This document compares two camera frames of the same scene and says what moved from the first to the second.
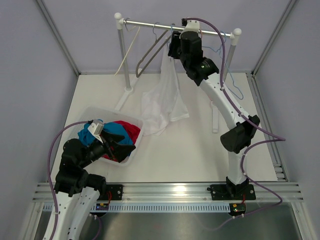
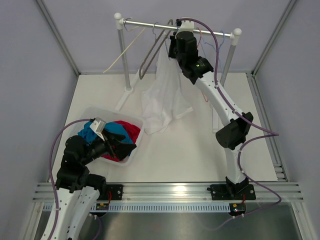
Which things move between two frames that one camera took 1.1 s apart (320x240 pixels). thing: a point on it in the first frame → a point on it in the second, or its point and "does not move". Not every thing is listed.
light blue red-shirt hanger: x=231 y=91 → x=210 y=44
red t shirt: x=133 y=130 does not move
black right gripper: x=175 y=42 does not move
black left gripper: x=119 y=151 does not move
